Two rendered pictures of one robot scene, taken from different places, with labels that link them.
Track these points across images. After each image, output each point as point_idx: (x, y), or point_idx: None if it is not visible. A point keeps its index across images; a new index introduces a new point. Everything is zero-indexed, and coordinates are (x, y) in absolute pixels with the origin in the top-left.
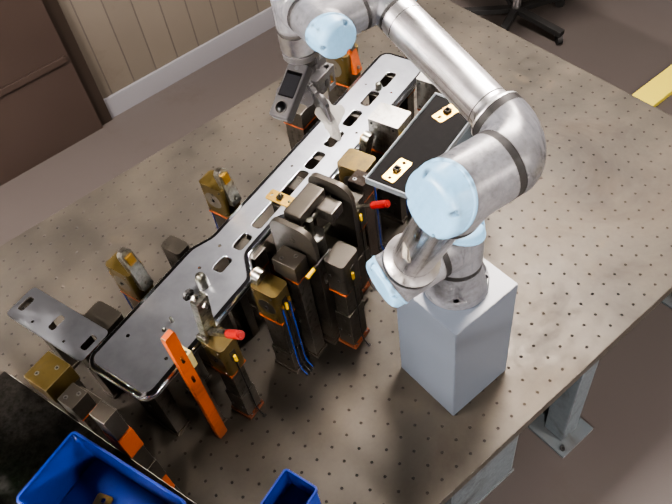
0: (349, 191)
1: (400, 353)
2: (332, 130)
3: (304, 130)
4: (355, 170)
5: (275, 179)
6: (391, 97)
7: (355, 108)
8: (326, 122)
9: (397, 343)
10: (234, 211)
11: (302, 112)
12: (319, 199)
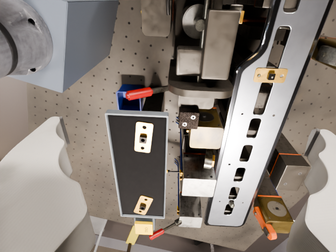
0: (172, 90)
1: (112, 0)
2: (21, 141)
3: (278, 153)
4: (201, 127)
5: (284, 95)
6: (217, 198)
7: (241, 183)
8: (22, 171)
9: (133, 19)
10: (319, 37)
11: (285, 168)
12: (201, 62)
